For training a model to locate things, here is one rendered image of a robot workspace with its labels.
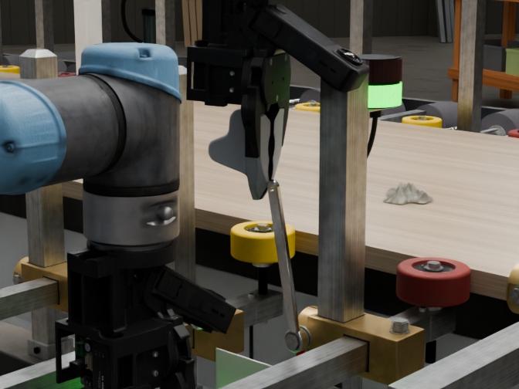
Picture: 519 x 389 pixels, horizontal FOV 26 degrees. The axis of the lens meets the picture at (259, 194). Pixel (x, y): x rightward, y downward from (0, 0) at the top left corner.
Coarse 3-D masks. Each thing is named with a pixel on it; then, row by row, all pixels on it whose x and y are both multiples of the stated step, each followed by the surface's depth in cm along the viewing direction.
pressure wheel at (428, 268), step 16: (400, 272) 121; (416, 272) 120; (432, 272) 120; (448, 272) 120; (464, 272) 120; (400, 288) 122; (416, 288) 120; (432, 288) 119; (448, 288) 119; (464, 288) 120; (416, 304) 120; (432, 304) 119; (448, 304) 119; (432, 352) 124
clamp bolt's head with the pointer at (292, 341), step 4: (300, 328) 118; (304, 328) 118; (308, 332) 118; (288, 336) 117; (292, 336) 117; (296, 336) 117; (308, 336) 118; (288, 340) 117; (292, 340) 117; (296, 340) 117; (308, 340) 118; (288, 344) 117; (292, 344) 117; (296, 344) 117; (308, 344) 118; (292, 348) 117; (296, 348) 117; (300, 352) 118; (304, 352) 118; (296, 356) 119
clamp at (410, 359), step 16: (304, 320) 119; (320, 320) 117; (336, 320) 116; (352, 320) 116; (368, 320) 116; (384, 320) 116; (320, 336) 117; (336, 336) 115; (352, 336) 114; (368, 336) 112; (384, 336) 112; (400, 336) 112; (416, 336) 113; (368, 352) 113; (384, 352) 111; (400, 352) 111; (416, 352) 113; (368, 368) 113; (384, 368) 112; (400, 368) 111; (416, 368) 114
